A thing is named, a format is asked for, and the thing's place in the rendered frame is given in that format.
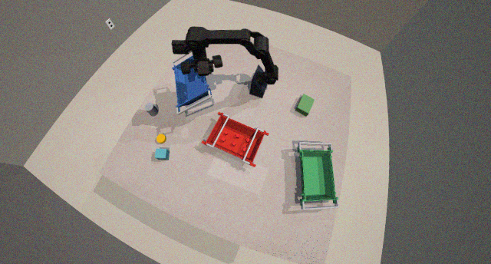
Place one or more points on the yellow round disc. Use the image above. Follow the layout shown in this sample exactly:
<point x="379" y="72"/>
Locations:
<point x="161" y="138"/>

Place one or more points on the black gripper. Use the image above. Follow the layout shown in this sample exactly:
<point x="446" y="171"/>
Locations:
<point x="185" y="66"/>

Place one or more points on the teal box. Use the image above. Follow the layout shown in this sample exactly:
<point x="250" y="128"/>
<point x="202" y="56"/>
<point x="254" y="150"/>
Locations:
<point x="162" y="154"/>

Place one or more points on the green block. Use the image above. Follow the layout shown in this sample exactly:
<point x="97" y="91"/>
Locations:
<point x="304" y="105"/>

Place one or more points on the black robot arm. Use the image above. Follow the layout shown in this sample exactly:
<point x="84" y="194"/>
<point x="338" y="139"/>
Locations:
<point x="199" y="38"/>

